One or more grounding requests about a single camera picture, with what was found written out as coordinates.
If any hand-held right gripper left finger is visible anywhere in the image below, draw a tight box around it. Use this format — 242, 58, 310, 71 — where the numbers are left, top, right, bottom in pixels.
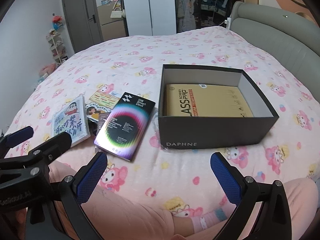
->
54, 152, 108, 240

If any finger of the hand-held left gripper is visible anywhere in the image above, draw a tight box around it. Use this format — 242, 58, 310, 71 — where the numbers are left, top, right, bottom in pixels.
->
0, 126, 34, 153
0, 131, 73, 180

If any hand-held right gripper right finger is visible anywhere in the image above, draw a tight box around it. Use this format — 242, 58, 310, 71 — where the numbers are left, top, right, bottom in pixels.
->
210, 152, 295, 240

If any black box lid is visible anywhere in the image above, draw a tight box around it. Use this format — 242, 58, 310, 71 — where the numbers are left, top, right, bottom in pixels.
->
158, 64, 280, 150

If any mauve tube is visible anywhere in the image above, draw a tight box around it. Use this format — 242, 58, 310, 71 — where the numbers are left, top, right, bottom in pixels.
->
98, 114, 112, 130

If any black iridescent product box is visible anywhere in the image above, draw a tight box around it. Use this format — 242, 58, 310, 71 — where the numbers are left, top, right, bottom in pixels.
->
94, 92, 157, 162

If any pink striped sock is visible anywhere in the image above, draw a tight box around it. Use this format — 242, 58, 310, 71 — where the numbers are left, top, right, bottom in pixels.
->
190, 209, 228, 237

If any cartoon girl sticker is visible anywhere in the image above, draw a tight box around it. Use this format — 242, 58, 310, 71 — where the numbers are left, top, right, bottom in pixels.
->
85, 104, 108, 120

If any yellow green sticker card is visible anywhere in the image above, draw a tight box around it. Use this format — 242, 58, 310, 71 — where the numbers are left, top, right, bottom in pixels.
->
89, 90, 120, 108

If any pink plush toy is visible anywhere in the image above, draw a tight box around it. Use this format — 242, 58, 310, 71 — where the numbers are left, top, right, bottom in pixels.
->
37, 62, 57, 77

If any yellow flat package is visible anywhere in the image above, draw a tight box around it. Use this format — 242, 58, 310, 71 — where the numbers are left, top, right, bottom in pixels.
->
165, 84, 255, 117

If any white shelf rack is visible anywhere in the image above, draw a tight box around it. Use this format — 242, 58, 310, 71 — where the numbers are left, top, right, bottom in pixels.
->
46, 31, 68, 64

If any red blue plush toy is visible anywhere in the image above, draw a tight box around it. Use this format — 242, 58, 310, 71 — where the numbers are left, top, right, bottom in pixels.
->
51, 15, 64, 30

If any grey door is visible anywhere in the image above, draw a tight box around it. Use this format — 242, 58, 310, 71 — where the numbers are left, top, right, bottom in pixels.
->
61, 0, 103, 54

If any beige cabinet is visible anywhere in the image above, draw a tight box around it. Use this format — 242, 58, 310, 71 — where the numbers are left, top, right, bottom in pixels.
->
97, 4, 127, 41

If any pink printed blanket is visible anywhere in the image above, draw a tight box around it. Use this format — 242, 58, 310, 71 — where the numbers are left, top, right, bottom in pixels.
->
4, 26, 320, 220

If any grey green bed headboard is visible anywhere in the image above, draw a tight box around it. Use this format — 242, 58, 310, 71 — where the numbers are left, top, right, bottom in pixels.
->
229, 1, 320, 93

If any white wardrobe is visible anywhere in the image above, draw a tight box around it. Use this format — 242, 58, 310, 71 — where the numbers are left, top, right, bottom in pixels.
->
121, 0, 178, 37

